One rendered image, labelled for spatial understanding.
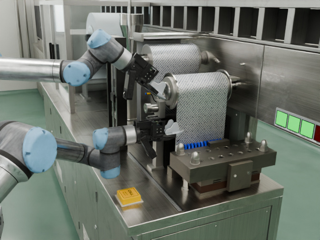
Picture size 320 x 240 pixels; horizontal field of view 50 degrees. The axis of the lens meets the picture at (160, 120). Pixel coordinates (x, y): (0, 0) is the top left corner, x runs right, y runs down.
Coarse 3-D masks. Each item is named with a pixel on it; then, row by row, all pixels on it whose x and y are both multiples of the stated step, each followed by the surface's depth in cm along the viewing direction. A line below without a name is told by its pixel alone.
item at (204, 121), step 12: (180, 108) 135; (192, 108) 137; (204, 108) 140; (216, 108) 142; (180, 120) 137; (192, 120) 139; (204, 120) 142; (216, 120) 144; (192, 132) 141; (204, 132) 143; (216, 132) 146
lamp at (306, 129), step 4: (304, 124) 117; (308, 124) 116; (312, 124) 114; (304, 128) 117; (308, 128) 116; (312, 128) 114; (300, 132) 119; (304, 132) 118; (308, 132) 116; (312, 132) 114; (308, 136) 116
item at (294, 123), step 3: (291, 117) 122; (294, 117) 121; (291, 120) 122; (294, 120) 121; (297, 120) 120; (288, 123) 124; (291, 123) 122; (294, 123) 121; (297, 123) 120; (288, 126) 124; (291, 126) 123; (294, 126) 121; (297, 126) 120; (291, 129) 123; (294, 129) 122; (297, 129) 120
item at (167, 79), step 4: (164, 80) 138; (168, 80) 135; (172, 80) 133; (172, 84) 132; (228, 84) 142; (172, 88) 132; (228, 88) 143; (172, 92) 133; (172, 96) 133; (164, 100) 140; (168, 100) 138; (172, 100) 134; (168, 104) 138
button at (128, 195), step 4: (132, 188) 128; (120, 192) 125; (124, 192) 125; (128, 192) 125; (132, 192) 125; (136, 192) 125; (120, 196) 122; (124, 196) 122; (128, 196) 122; (132, 196) 122; (136, 196) 123; (140, 196) 123; (120, 200) 123; (124, 200) 121; (128, 200) 121; (132, 200) 122; (136, 200) 123; (140, 200) 124; (124, 204) 121
